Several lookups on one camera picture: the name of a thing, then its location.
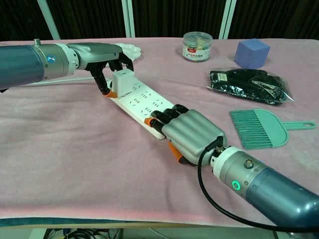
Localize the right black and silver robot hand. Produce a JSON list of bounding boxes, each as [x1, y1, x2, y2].
[[144, 104, 228, 167]]

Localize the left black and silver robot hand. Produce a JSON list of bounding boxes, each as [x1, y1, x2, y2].
[[66, 42, 134, 98]]

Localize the white charger plug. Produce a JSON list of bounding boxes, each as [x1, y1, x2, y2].
[[111, 70, 137, 97]]

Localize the white power strip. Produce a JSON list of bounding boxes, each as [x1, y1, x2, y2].
[[106, 77, 173, 141]]

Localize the white flower paint palette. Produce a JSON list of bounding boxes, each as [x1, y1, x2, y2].
[[114, 42, 142, 61]]

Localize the green mini brush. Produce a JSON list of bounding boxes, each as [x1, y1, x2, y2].
[[229, 108, 317, 151]]

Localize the black item in plastic bag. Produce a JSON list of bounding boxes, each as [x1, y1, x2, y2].
[[206, 67, 295, 106]]

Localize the black curtain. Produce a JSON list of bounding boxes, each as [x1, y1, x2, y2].
[[0, 0, 319, 42]]

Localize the clear jar of colourful clips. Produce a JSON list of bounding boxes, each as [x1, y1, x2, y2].
[[181, 31, 213, 62]]

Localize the blue foam cube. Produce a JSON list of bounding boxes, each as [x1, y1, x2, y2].
[[233, 38, 271, 69]]

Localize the pink table cloth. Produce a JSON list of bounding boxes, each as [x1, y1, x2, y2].
[[0, 37, 319, 229]]

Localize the white cable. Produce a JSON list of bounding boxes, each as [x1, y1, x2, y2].
[[23, 77, 113, 87]]

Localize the white double frame post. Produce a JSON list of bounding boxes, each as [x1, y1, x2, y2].
[[121, 0, 136, 38]]

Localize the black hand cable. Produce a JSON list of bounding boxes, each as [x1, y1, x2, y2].
[[197, 135, 319, 234]]

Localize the white slanted frame post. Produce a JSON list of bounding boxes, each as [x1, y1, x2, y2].
[[36, 0, 61, 40]]

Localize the black cables under table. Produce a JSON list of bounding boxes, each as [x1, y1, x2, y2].
[[43, 228, 124, 239]]

